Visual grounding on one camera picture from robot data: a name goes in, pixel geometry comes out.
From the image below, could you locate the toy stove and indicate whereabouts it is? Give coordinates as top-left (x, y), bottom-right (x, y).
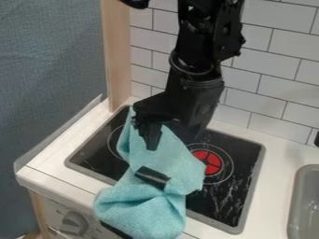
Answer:
top-left (63, 104), bottom-right (267, 236)

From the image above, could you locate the toy sink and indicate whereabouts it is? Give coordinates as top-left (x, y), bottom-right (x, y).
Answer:
top-left (284, 163), bottom-right (319, 239)

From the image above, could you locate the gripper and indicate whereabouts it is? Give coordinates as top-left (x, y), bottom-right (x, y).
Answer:
top-left (132, 65), bottom-right (226, 151)

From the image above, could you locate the light blue cloth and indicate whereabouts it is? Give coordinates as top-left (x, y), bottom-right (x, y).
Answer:
top-left (91, 106), bottom-right (209, 239)

